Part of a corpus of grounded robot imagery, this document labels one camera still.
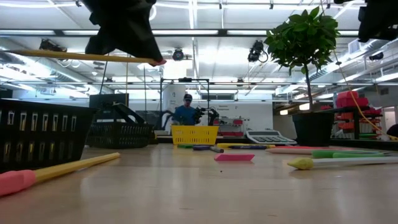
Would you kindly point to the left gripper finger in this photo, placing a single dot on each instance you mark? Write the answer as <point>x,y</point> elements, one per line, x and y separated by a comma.
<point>99,45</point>
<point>140,40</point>

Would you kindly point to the yellow pencil with eraser cap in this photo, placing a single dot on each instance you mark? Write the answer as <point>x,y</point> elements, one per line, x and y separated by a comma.
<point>77,56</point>
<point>62,168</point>

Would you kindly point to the blue rectangular eraser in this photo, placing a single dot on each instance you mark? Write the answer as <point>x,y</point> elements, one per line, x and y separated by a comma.
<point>201,147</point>

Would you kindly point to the red pen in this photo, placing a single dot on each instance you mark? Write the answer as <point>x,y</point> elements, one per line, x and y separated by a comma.
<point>311,147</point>

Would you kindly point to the white pencil with yellow cap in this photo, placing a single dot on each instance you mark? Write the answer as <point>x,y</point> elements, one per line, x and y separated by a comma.
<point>342,161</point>

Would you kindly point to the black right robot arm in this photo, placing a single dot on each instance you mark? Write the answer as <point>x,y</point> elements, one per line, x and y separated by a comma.
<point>379,21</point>

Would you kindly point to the shelf with red bins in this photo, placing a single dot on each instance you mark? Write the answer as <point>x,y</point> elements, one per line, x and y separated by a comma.
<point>351,101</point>

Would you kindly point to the black ceiling device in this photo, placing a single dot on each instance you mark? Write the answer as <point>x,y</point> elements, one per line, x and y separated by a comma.
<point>51,46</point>

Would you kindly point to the person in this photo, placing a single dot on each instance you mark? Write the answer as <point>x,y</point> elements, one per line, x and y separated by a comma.
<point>393,130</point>
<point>185,115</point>

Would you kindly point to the black plastic bin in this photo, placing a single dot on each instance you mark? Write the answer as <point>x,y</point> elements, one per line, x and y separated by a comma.
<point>46,137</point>
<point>118,135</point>

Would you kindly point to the background robot rig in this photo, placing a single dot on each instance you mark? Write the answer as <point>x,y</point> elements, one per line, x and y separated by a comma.
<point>202,114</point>

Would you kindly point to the yellow plastic bin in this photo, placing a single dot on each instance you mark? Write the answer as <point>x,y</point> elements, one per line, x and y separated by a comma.
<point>194,135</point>

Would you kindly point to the green eraser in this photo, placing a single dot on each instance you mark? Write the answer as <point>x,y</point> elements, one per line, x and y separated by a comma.
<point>185,146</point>

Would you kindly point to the pink eraser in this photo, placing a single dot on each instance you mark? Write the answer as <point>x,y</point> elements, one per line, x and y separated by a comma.
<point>234,157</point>

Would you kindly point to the grey desk calculator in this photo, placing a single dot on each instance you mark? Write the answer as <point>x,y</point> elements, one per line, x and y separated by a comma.
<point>267,138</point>

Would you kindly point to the potted green plant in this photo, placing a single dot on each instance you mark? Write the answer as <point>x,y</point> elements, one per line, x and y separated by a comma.
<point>312,129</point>

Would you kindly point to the round black ceiling camera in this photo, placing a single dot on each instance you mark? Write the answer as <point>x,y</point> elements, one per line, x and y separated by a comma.
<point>178,55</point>

